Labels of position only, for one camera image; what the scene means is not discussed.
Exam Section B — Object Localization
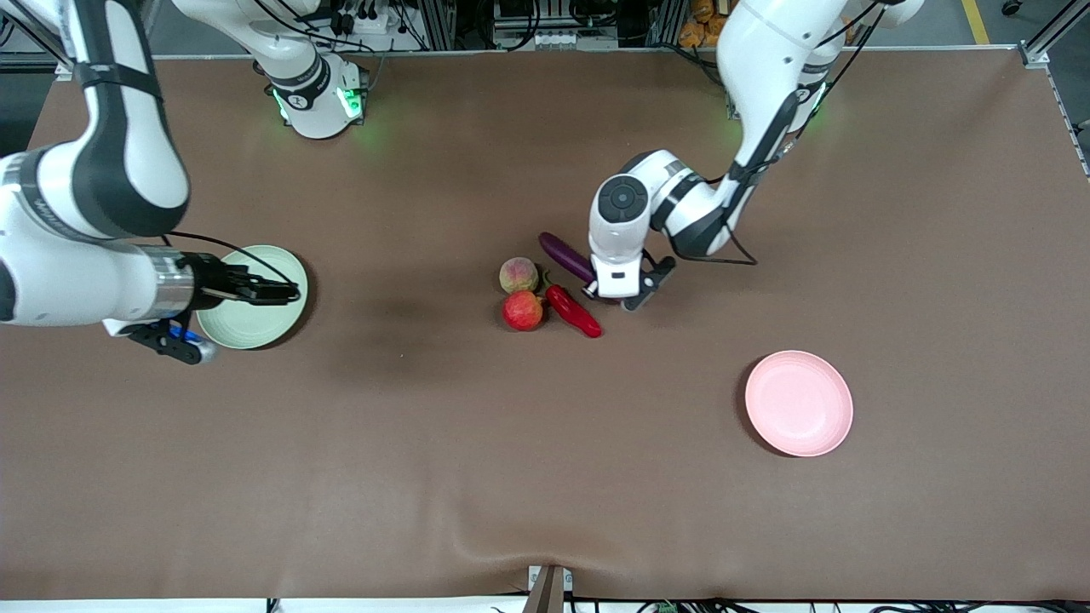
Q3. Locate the red chili pepper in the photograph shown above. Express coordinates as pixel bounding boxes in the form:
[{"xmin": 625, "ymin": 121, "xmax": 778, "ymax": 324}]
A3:
[{"xmin": 545, "ymin": 284, "xmax": 604, "ymax": 339}]

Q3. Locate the purple eggplant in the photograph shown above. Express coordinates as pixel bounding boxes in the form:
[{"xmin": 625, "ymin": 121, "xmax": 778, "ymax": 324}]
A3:
[{"xmin": 538, "ymin": 232, "xmax": 622, "ymax": 306}]

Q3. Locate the red apple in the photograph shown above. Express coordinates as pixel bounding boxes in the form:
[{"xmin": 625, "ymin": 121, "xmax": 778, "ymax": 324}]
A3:
[{"xmin": 502, "ymin": 290, "xmax": 546, "ymax": 332}]

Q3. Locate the yellow pink peach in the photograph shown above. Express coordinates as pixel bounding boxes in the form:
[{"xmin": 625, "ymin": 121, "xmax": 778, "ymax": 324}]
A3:
[{"xmin": 499, "ymin": 257, "xmax": 540, "ymax": 295}]

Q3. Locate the light green round plate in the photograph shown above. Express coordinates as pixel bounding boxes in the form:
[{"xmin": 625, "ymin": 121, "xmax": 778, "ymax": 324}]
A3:
[{"xmin": 196, "ymin": 245, "xmax": 309, "ymax": 351}]

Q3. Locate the brown table cover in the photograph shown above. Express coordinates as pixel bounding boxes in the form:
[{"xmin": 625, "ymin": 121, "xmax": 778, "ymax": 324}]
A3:
[{"xmin": 0, "ymin": 47, "xmax": 1090, "ymax": 601}]

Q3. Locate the pink round plate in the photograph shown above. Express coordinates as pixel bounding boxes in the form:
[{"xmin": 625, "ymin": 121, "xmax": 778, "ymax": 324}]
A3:
[{"xmin": 745, "ymin": 350, "xmax": 854, "ymax": 458}]

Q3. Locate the orange packaged goods pile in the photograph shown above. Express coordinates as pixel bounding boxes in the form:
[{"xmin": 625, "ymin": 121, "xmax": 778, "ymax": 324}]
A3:
[{"xmin": 679, "ymin": 0, "xmax": 740, "ymax": 49}]

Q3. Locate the white power strip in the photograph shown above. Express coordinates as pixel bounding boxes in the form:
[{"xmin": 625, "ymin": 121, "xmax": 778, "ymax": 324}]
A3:
[{"xmin": 328, "ymin": 0, "xmax": 393, "ymax": 35}]

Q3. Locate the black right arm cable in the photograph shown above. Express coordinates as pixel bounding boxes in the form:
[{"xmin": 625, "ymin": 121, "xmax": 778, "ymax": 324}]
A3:
[{"xmin": 166, "ymin": 230, "xmax": 299, "ymax": 286}]

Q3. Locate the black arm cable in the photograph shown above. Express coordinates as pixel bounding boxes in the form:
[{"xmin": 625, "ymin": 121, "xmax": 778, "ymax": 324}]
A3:
[
  {"xmin": 660, "ymin": 0, "xmax": 891, "ymax": 266},
  {"xmin": 166, "ymin": 230, "xmax": 299, "ymax": 286}
]

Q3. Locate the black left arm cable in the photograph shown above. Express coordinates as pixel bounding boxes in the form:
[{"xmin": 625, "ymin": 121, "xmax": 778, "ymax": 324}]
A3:
[{"xmin": 660, "ymin": 0, "xmax": 891, "ymax": 266}]

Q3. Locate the electronics box with cables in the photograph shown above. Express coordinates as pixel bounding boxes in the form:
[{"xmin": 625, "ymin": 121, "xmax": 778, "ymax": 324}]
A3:
[{"xmin": 492, "ymin": 0, "xmax": 622, "ymax": 50}]

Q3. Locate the aluminium frame post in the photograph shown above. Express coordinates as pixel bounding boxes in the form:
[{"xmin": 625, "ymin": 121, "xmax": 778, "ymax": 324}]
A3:
[
  {"xmin": 647, "ymin": 0, "xmax": 686, "ymax": 48},
  {"xmin": 422, "ymin": 0, "xmax": 458, "ymax": 50}
]

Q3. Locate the gray camera mount post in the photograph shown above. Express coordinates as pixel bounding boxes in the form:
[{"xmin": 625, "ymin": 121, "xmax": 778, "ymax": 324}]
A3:
[{"xmin": 522, "ymin": 564, "xmax": 574, "ymax": 613}]

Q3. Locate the aluminium frame strut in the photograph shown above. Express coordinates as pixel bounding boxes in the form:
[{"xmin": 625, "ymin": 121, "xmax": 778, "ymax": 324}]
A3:
[
  {"xmin": 1018, "ymin": 0, "xmax": 1090, "ymax": 69},
  {"xmin": 0, "ymin": 0, "xmax": 82, "ymax": 79}
]

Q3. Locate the black cable bundle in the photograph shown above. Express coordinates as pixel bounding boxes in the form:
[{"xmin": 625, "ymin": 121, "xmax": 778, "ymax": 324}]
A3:
[{"xmin": 571, "ymin": 596, "xmax": 1090, "ymax": 613}]

